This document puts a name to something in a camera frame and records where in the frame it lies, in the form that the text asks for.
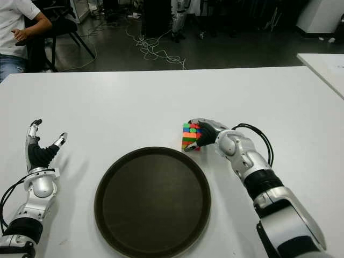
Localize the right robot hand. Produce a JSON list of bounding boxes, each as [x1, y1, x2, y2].
[[184, 117, 230, 153]]

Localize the dark round plate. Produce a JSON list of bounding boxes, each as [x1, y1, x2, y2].
[[94, 146, 212, 258]]

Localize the right arm black cables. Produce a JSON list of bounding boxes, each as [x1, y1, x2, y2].
[[231, 123, 275, 166]]

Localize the multicolour Rubik's cube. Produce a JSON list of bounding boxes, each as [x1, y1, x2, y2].
[[181, 122, 203, 152]]

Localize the left arm black cables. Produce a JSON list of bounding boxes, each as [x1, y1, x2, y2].
[[0, 174, 30, 234]]

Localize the seated person white shirt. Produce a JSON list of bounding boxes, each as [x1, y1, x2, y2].
[[0, 0, 53, 81]]

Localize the black cabinet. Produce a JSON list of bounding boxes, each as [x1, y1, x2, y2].
[[141, 0, 173, 38]]

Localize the white side table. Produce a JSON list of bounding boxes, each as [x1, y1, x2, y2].
[[296, 53, 344, 99]]

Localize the black chair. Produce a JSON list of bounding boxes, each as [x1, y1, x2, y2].
[[25, 5, 96, 73]]

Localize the white cabinet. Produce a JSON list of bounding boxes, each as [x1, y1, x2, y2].
[[295, 0, 344, 34]]

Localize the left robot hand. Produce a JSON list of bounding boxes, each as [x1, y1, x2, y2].
[[25, 119, 69, 173]]

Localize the white glass display case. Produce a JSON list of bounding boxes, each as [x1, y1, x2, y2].
[[70, 0, 91, 24]]

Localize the grey metal stand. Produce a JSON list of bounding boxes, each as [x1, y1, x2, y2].
[[264, 8, 279, 32]]

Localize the arm black cables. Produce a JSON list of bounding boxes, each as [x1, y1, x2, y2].
[[0, 174, 30, 234], [231, 123, 275, 166]]

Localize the thin white cable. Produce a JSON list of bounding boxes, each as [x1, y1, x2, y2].
[[58, 16, 119, 73]]

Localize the tangled white cable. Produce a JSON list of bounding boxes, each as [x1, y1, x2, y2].
[[126, 26, 187, 70]]

